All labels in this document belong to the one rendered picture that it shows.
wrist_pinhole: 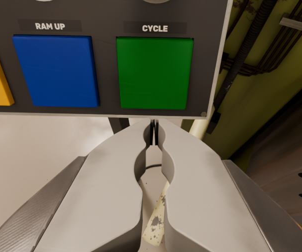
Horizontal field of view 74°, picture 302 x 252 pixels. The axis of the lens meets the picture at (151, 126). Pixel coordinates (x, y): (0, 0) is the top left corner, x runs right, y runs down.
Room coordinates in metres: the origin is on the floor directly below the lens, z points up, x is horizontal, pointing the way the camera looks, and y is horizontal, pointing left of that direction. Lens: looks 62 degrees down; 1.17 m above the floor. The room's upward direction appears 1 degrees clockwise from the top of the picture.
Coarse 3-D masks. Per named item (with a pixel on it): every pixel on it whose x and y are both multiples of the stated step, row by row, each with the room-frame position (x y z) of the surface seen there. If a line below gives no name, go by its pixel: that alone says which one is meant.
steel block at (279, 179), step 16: (288, 112) 0.31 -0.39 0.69; (272, 128) 0.30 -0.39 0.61; (288, 128) 0.25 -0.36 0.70; (256, 144) 0.29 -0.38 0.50; (272, 144) 0.23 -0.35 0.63; (288, 144) 0.19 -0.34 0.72; (256, 160) 0.21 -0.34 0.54; (272, 160) 0.18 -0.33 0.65; (288, 160) 0.15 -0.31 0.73; (256, 176) 0.15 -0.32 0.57; (272, 176) 0.13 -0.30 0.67; (288, 176) 0.11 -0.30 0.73; (272, 192) 0.10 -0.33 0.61; (288, 192) 0.09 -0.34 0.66; (288, 208) 0.07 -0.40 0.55
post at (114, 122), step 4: (112, 120) 0.26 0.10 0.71; (116, 120) 0.26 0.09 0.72; (120, 120) 0.26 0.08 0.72; (124, 120) 0.27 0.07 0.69; (128, 120) 0.29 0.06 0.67; (112, 124) 0.26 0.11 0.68; (116, 124) 0.26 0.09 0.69; (120, 124) 0.25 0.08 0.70; (124, 124) 0.27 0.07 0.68; (128, 124) 0.28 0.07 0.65; (112, 128) 0.27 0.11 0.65; (116, 128) 0.26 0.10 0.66; (120, 128) 0.25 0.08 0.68; (116, 132) 0.26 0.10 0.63
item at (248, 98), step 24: (240, 0) 0.40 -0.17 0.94; (288, 0) 0.36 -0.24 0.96; (240, 24) 0.39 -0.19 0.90; (264, 24) 0.37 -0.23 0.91; (264, 48) 0.36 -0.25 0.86; (288, 72) 0.33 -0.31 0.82; (240, 96) 0.35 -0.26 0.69; (264, 96) 0.33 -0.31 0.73; (288, 96) 0.31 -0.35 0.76; (192, 120) 0.40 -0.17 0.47; (240, 120) 0.34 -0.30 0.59; (264, 120) 0.31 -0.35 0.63; (216, 144) 0.34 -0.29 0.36; (240, 144) 0.31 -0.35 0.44
